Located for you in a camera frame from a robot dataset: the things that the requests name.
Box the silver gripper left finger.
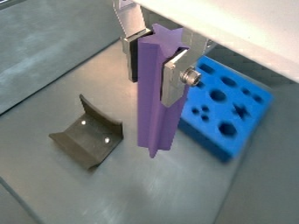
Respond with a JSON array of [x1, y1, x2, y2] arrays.
[[112, 0, 151, 82]]

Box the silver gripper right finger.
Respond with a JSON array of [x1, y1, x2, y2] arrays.
[[161, 28, 215, 108]]

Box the purple star-shaped peg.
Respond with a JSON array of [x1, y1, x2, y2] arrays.
[[137, 24, 189, 158]]

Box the blue foam shape board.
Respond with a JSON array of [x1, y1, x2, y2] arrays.
[[179, 56, 273, 162]]

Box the dark grey curved block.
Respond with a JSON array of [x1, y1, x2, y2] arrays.
[[49, 95, 124, 171]]

